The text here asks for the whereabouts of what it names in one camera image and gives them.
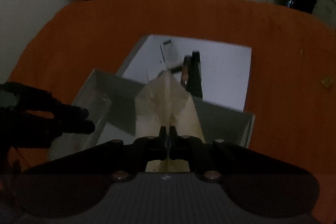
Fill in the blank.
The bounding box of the grey cardboard box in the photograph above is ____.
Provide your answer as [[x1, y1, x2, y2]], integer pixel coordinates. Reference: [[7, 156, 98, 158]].
[[49, 71, 255, 160]]

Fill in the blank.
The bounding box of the black box-shaped tool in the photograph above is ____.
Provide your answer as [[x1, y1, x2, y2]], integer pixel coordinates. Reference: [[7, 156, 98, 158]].
[[189, 51, 203, 98]]

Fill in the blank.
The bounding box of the white remote control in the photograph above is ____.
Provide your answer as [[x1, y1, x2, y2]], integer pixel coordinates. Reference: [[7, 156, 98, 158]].
[[160, 40, 182, 70]]

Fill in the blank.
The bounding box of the white flat board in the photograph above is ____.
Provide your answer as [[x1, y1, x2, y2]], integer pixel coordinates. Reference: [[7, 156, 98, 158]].
[[117, 35, 252, 111]]

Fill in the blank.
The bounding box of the orange table cloth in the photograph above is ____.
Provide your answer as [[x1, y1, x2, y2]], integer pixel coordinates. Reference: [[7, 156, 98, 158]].
[[9, 0, 335, 223]]

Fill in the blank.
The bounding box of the small tan tag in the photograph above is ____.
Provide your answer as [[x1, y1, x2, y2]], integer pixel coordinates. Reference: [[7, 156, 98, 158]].
[[322, 77, 333, 89]]

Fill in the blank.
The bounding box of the white cabinet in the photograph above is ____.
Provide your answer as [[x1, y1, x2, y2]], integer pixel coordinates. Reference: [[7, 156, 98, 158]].
[[313, 0, 336, 30]]

